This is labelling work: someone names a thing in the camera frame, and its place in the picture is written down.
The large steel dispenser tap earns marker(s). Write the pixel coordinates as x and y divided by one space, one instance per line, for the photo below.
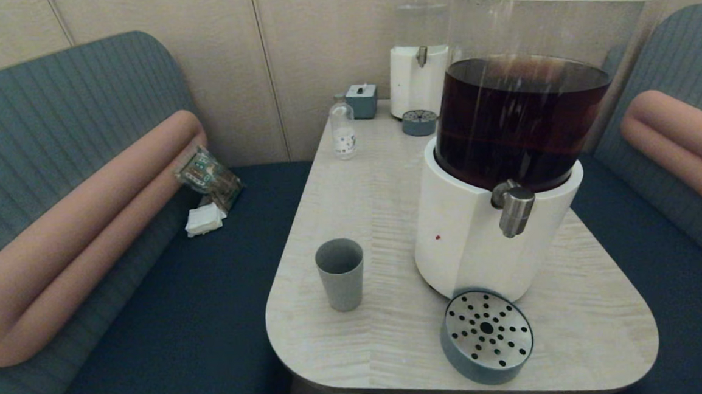
515 211

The ribbed grey-blue sofa backrest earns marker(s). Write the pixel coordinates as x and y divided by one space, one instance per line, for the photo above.
47 118
684 61

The grey-blue square box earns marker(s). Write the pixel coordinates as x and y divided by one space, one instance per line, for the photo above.
360 104

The grey-blue plastic cup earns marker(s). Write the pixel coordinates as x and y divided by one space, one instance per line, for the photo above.
341 283

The dark blue sofa seat cushion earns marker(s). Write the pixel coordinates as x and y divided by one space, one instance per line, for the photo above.
182 329
688 322

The small steel dispenser tap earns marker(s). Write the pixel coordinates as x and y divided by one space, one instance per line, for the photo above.
421 57

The clear snack packet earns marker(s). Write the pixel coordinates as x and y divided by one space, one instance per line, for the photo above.
209 176

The small round perforated drip tray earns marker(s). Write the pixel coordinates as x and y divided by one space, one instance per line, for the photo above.
419 124

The pink cylindrical sofa bolster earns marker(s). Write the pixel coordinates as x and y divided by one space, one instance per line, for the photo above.
676 134
56 251

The small clear plastic bottle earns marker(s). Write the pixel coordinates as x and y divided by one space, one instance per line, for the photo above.
343 136

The large tea beverage dispenser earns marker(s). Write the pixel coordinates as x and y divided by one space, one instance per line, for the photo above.
463 245

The small water beverage dispenser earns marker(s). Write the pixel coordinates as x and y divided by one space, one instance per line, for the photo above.
414 83

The white napkin stack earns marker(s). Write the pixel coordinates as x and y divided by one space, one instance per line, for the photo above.
205 220

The large round perforated drip tray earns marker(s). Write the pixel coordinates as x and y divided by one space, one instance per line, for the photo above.
487 335

